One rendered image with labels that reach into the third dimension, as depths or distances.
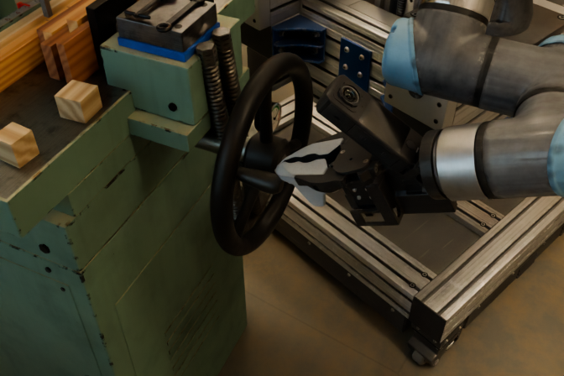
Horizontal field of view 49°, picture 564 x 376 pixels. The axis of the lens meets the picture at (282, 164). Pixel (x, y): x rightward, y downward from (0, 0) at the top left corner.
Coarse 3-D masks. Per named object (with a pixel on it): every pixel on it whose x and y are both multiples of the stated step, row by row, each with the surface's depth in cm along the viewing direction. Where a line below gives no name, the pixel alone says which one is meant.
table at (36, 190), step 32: (224, 0) 102; (0, 96) 81; (32, 96) 81; (128, 96) 82; (224, 96) 87; (0, 128) 76; (32, 128) 76; (64, 128) 76; (96, 128) 77; (128, 128) 84; (160, 128) 81; (192, 128) 81; (0, 160) 71; (32, 160) 71; (64, 160) 73; (96, 160) 79; (0, 192) 68; (32, 192) 70; (64, 192) 75; (0, 224) 70; (32, 224) 71
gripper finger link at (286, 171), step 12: (276, 168) 74; (288, 168) 71; (300, 168) 70; (312, 168) 69; (324, 168) 67; (288, 180) 71; (300, 192) 72; (312, 192) 71; (312, 204) 73; (324, 204) 72
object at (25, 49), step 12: (60, 12) 90; (24, 36) 85; (36, 36) 85; (12, 48) 83; (24, 48) 84; (36, 48) 86; (0, 60) 80; (12, 60) 82; (24, 60) 84; (36, 60) 86; (0, 72) 81; (12, 72) 83; (24, 72) 85; (0, 84) 81
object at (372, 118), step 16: (336, 80) 63; (336, 96) 61; (352, 96) 62; (368, 96) 64; (320, 112) 62; (336, 112) 61; (352, 112) 61; (368, 112) 62; (384, 112) 64; (352, 128) 62; (368, 128) 61; (384, 128) 62; (400, 128) 64; (368, 144) 62; (384, 144) 62; (400, 144) 62; (416, 144) 64; (384, 160) 63; (400, 160) 62
